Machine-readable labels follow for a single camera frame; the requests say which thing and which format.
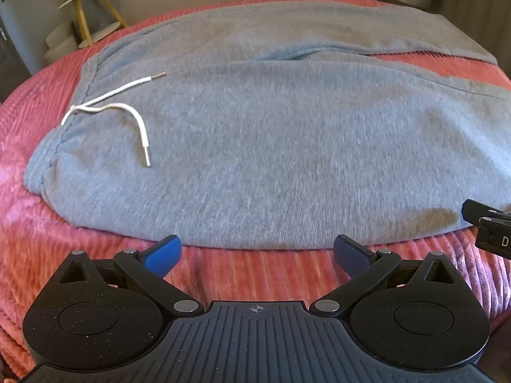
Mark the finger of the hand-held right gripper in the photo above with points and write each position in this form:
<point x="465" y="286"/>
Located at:
<point x="495" y="237"/>
<point x="477" y="209"/>

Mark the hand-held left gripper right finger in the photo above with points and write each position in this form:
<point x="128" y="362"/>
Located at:
<point x="350" y="256"/>

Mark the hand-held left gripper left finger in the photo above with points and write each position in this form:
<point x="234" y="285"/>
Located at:
<point x="163" y="256"/>

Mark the grey pants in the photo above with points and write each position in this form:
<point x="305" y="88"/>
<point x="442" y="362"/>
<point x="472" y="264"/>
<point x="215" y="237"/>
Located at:
<point x="279" y="135"/>

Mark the pink ribbed blanket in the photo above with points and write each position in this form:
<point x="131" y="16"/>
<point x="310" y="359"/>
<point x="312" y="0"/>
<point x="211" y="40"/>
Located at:
<point x="99" y="223"/>

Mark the white round pouf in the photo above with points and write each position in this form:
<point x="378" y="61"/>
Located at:
<point x="60" y="44"/>

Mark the gold side table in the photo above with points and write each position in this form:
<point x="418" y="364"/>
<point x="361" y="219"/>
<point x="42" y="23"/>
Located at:
<point x="90" y="12"/>

